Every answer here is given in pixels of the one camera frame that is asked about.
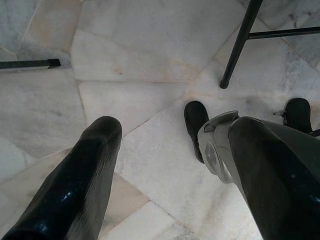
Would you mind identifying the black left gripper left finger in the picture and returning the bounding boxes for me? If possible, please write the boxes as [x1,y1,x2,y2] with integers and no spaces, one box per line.
[0,115,123,240]

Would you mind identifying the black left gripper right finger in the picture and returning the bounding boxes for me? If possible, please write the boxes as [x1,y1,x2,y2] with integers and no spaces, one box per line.
[227,116,320,240]

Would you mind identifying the marble folding table red edge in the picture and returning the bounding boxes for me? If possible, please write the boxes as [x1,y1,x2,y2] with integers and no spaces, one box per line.
[0,0,320,90]

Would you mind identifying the silver black robot right leg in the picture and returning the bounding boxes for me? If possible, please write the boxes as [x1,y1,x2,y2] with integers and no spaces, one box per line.
[273,97,320,138]

